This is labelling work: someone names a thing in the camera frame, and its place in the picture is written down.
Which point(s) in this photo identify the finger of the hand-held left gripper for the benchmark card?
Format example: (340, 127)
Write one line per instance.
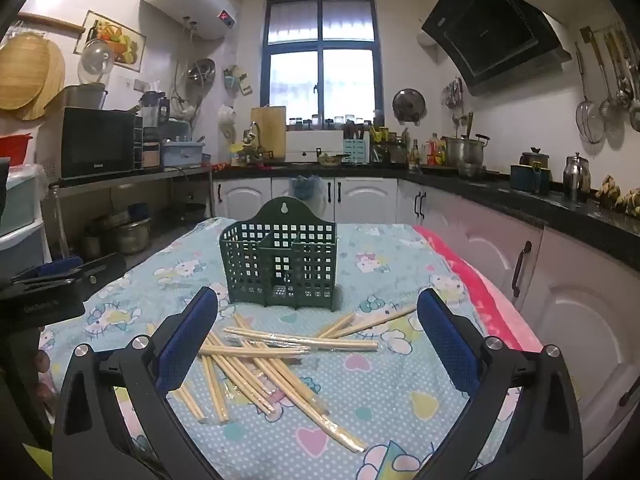
(60, 265)
(102, 267)

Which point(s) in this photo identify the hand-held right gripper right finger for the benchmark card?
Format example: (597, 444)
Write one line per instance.
(447, 340)

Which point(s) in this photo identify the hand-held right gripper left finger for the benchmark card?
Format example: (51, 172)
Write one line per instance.
(187, 340)

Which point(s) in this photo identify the group of wooden chopsticks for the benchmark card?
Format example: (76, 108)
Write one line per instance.
(280, 344)

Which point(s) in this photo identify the green plastic utensil basket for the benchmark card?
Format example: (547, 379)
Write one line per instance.
(300, 270)

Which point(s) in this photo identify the person's left hand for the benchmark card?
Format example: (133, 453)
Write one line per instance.
(43, 362)

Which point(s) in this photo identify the steel pots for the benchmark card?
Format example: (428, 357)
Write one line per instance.
(130, 237)

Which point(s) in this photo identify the plastic drawer cabinet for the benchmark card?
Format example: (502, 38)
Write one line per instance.
(22, 220)

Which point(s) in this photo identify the dark blue cup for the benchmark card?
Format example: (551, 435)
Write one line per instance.
(139, 210)

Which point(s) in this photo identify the light blue cartoon printed blanket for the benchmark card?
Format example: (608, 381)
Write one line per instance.
(400, 410)

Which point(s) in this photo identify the metal shelf unit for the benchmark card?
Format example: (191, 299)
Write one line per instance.
(150, 175)

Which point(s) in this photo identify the black wok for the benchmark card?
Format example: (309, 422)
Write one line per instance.
(190, 210)

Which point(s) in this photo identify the white lower kitchen cabinets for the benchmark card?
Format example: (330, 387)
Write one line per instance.
(565, 300)

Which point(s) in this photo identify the red plastic basin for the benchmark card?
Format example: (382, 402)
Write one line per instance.
(15, 149)

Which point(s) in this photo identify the black microwave oven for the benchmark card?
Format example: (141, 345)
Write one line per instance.
(97, 142)

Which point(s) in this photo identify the small drawer organizer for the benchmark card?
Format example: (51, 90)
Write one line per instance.
(147, 150)

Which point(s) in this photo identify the light blue dish box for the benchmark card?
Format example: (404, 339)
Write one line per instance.
(182, 154)

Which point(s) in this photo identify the black countertop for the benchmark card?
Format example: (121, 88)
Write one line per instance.
(500, 192)

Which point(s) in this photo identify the black blender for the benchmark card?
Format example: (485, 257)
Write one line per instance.
(152, 112)

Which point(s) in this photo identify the metal pot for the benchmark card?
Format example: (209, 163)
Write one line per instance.
(85, 96)

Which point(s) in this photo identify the dark teal pot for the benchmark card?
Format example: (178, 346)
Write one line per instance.
(530, 175)

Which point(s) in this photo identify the group of sauce bottles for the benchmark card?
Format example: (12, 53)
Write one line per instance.
(432, 152)

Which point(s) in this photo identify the steel stockpot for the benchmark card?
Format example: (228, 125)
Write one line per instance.
(465, 152)

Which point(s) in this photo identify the blue plastic bag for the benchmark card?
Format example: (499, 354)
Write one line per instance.
(305, 187)

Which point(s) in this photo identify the round bamboo tray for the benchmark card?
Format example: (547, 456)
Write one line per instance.
(27, 75)

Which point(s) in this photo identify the white plastic bag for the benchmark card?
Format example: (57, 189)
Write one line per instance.
(227, 120)

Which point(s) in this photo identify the condiment rack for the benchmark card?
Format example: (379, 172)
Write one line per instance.
(387, 147)

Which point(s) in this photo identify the steel faucet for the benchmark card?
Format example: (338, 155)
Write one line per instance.
(252, 132)

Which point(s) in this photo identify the steel kettle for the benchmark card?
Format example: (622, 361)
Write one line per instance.
(576, 177)

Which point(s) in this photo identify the glass pot lid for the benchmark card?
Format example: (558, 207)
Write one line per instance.
(95, 60)

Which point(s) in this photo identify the light blue knife block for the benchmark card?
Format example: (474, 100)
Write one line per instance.
(356, 152)

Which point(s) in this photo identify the small bowl of food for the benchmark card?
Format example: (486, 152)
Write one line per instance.
(332, 160)

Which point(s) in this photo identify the wooden cutting board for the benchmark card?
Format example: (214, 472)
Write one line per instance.
(268, 132)

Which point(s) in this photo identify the hanging steel bowl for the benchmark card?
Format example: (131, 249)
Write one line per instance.
(201, 72)

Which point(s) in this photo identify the pile of leaf wrapped dumplings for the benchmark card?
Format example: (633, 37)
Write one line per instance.
(620, 197)

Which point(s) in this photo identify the teal hanging holder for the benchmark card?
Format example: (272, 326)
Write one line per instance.
(237, 80)

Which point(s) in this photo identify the hanging steel pot lid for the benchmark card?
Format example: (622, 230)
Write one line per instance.
(408, 105)

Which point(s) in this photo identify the hanging kitchen tools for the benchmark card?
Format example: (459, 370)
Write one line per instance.
(454, 100)

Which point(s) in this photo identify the wooden rolling pin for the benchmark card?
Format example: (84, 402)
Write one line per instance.
(50, 21)

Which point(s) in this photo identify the row of glass spice jars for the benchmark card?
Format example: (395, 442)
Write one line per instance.
(330, 121)

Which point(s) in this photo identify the steel slotted skimmer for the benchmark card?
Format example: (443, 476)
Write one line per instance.
(606, 107)

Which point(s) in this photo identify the blue framed window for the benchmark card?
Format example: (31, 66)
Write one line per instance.
(320, 60)

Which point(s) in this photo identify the steel ladle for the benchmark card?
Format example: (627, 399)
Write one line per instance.
(622, 95)

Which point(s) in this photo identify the black range hood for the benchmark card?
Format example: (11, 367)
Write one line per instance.
(495, 30)

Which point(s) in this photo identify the fruit wall poster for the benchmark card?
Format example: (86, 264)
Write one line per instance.
(117, 40)

